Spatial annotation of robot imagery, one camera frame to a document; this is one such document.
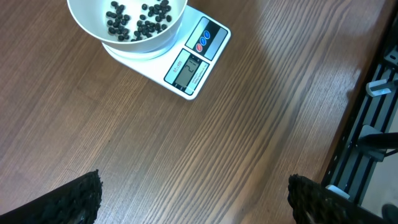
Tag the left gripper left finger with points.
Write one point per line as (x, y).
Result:
(75, 202)

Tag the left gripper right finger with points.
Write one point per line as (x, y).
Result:
(312, 203)

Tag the black beans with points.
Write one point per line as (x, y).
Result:
(153, 20)

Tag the white digital kitchen scale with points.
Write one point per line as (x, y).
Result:
(183, 65)

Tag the white bowl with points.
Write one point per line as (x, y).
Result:
(90, 15)

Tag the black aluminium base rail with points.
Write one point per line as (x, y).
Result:
(350, 168)

